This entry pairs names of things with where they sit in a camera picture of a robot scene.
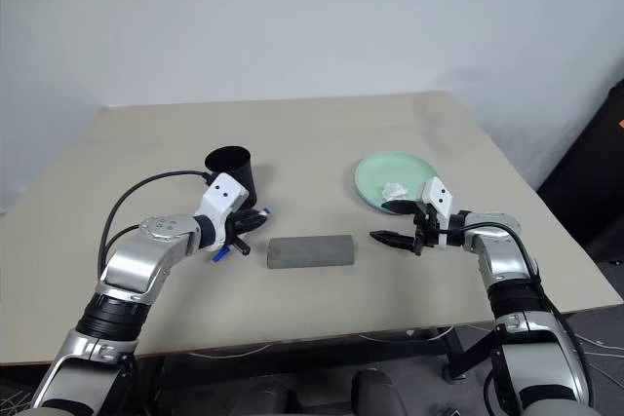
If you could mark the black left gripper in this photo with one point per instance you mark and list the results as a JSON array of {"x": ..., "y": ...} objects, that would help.
[{"x": 232, "y": 228}]

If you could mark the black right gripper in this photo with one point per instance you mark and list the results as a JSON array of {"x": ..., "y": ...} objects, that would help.
[{"x": 426, "y": 233}]

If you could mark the white tissue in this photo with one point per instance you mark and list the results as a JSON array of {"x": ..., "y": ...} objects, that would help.
[{"x": 394, "y": 191}]

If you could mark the white pen with blue cap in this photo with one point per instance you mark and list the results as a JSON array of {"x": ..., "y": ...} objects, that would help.
[{"x": 219, "y": 256}]

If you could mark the light green plate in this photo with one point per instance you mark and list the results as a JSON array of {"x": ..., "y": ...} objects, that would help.
[{"x": 390, "y": 170}]

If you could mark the grey glasses case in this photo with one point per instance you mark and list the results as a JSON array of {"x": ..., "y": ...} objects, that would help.
[{"x": 312, "y": 253}]

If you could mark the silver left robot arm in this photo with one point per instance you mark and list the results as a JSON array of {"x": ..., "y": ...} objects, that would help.
[{"x": 146, "y": 260}]

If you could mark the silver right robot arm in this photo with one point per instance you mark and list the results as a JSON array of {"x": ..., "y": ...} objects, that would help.
[{"x": 507, "y": 260}]

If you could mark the black plastic cup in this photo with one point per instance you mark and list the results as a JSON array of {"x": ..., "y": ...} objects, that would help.
[{"x": 244, "y": 175}]

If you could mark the dark rounded shape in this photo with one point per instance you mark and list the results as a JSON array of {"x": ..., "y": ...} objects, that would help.
[
  {"x": 265, "y": 401},
  {"x": 380, "y": 394}
]

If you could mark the large black case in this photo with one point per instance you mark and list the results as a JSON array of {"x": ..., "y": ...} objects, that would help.
[{"x": 590, "y": 192}]

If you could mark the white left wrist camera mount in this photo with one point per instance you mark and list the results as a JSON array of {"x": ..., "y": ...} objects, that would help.
[{"x": 223, "y": 194}]

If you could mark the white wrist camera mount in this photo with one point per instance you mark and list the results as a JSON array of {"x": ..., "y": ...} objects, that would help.
[
  {"x": 223, "y": 194},
  {"x": 438, "y": 197}
]

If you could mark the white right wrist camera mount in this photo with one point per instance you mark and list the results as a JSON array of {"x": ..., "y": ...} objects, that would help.
[{"x": 438, "y": 197}]

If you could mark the black metal table frame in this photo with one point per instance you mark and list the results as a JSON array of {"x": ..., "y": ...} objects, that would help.
[{"x": 341, "y": 352}]

